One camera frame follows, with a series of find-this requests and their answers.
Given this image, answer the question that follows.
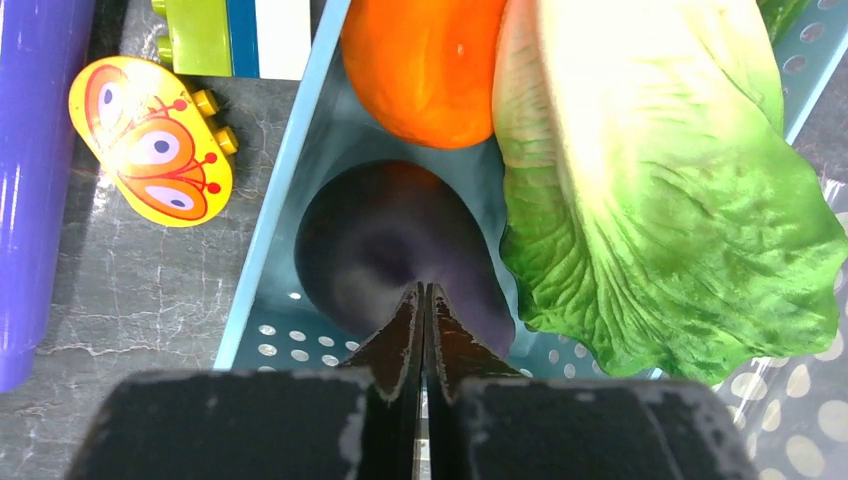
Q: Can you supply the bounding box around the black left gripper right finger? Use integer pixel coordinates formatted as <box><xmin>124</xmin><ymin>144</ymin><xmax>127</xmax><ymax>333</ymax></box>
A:
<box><xmin>423</xmin><ymin>284</ymin><xmax>757</xmax><ymax>479</ymax></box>

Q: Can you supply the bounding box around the yellow butterfly toy brick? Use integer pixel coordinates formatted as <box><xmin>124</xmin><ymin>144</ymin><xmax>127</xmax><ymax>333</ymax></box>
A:
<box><xmin>68</xmin><ymin>56</ymin><xmax>239</xmax><ymax>228</ymax></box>

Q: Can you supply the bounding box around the purple plastic cylinder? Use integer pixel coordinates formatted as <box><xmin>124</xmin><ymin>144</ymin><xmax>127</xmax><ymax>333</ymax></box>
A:
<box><xmin>1</xmin><ymin>0</ymin><xmax>95</xmax><ymax>392</ymax></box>

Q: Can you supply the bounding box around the purple toy eggplant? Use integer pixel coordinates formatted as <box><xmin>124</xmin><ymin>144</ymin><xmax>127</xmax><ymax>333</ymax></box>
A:
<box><xmin>294</xmin><ymin>160</ymin><xmax>516</xmax><ymax>357</ymax></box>

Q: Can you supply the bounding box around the clear dotted zip top bag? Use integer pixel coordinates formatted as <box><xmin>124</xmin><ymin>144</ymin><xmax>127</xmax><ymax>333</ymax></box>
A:
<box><xmin>712</xmin><ymin>178</ymin><xmax>848</xmax><ymax>480</ymax></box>

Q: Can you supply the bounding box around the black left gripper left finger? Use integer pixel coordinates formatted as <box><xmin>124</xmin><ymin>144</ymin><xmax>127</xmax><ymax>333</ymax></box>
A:
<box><xmin>68</xmin><ymin>284</ymin><xmax>424</xmax><ymax>479</ymax></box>

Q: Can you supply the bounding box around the green blue white brick stack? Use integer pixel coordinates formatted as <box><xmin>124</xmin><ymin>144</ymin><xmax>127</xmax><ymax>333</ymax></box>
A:
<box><xmin>151</xmin><ymin>0</ymin><xmax>312</xmax><ymax>81</ymax></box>

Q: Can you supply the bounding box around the green toy lettuce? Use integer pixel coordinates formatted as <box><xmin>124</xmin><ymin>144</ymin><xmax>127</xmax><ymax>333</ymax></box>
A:
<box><xmin>492</xmin><ymin>1</ymin><xmax>847</xmax><ymax>384</ymax></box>

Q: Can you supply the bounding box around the orange toy fruit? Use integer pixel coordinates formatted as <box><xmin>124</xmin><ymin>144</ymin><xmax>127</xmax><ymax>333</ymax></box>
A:
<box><xmin>340</xmin><ymin>0</ymin><xmax>505</xmax><ymax>149</ymax></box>

